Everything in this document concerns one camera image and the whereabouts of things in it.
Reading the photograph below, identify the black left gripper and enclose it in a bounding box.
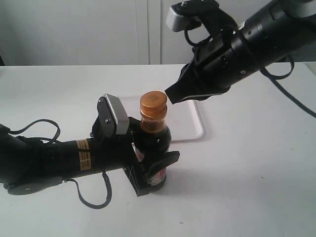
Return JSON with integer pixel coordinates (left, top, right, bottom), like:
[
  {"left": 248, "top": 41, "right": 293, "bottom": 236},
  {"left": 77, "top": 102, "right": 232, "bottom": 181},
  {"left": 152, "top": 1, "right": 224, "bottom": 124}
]
[{"left": 90, "top": 116, "right": 181, "bottom": 198}]

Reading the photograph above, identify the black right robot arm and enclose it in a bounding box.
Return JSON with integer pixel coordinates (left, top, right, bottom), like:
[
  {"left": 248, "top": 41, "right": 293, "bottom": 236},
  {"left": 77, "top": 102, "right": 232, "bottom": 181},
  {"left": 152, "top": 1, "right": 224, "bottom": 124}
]
[{"left": 165, "top": 0, "right": 316, "bottom": 104}]

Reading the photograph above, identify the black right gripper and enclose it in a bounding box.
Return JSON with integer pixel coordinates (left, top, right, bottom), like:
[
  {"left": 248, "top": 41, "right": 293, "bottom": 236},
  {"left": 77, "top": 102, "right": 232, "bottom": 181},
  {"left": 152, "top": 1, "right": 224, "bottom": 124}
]
[{"left": 165, "top": 27, "right": 262, "bottom": 104}]

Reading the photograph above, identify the dark soy sauce bottle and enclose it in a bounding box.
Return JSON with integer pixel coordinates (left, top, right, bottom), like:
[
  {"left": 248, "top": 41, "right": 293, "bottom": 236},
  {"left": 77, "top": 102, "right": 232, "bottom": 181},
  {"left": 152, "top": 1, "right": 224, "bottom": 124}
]
[{"left": 134, "top": 91, "right": 171, "bottom": 193}]

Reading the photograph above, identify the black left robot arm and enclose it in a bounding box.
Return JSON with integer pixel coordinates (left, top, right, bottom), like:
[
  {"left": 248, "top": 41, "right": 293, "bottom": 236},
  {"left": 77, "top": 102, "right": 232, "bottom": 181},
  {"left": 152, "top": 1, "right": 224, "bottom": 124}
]
[{"left": 0, "top": 118, "right": 180, "bottom": 197}]

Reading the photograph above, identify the white plastic tray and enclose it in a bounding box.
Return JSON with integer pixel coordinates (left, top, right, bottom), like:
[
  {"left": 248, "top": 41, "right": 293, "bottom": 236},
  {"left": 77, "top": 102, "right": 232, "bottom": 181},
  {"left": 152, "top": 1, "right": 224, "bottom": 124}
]
[{"left": 120, "top": 95, "right": 204, "bottom": 143}]

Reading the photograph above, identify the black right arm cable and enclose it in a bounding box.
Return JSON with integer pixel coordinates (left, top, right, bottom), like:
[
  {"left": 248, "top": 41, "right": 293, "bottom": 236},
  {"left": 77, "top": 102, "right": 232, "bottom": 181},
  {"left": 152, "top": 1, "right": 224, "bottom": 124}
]
[{"left": 184, "top": 24, "right": 316, "bottom": 119}]

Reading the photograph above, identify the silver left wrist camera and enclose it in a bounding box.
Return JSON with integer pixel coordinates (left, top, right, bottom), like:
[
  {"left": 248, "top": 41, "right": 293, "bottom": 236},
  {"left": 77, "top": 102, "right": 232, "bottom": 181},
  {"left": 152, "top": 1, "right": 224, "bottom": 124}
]
[{"left": 97, "top": 93, "right": 129, "bottom": 138}]

